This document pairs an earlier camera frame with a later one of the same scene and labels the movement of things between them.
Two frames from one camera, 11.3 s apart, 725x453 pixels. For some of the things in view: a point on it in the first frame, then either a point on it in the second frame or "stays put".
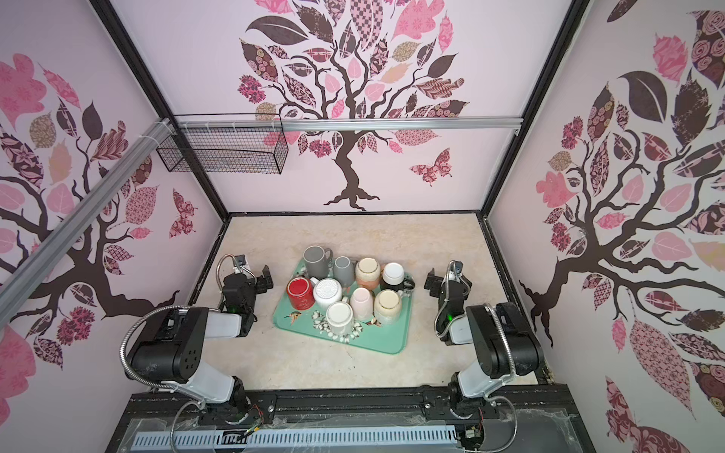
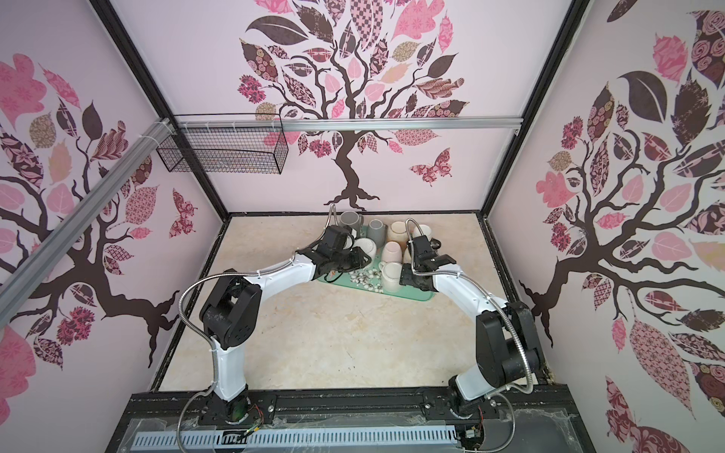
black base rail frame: (540, 418) stays put
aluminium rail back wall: (351, 125) stays put
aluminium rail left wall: (13, 284) stays put
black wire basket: (229, 143) stays put
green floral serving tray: (385, 338) -> (368, 277)
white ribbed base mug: (327, 291) -> (367, 245)
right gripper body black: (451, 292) -> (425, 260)
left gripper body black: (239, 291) -> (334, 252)
